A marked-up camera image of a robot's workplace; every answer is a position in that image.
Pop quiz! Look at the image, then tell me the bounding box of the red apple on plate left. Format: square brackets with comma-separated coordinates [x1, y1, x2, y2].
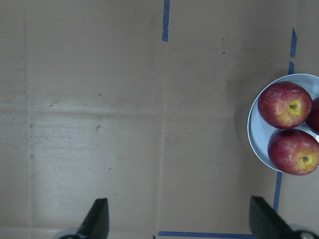
[257, 81, 312, 129]

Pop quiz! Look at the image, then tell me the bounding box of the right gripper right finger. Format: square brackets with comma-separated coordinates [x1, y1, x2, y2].
[249, 196, 319, 239]

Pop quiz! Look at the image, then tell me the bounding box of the red apple on plate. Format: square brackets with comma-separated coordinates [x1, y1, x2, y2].
[306, 97, 319, 134]
[267, 129, 319, 176]
[257, 81, 312, 129]

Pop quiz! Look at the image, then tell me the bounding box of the red apple on plate front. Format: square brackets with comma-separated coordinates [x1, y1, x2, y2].
[267, 129, 319, 176]

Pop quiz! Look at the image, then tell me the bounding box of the red apple on plate back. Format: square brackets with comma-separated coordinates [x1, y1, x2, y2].
[306, 97, 319, 134]

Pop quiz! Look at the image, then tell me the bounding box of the light blue plate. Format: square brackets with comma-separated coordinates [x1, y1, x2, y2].
[247, 73, 319, 172]

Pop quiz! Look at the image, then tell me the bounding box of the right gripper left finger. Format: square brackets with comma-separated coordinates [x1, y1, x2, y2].
[75, 198, 110, 239]

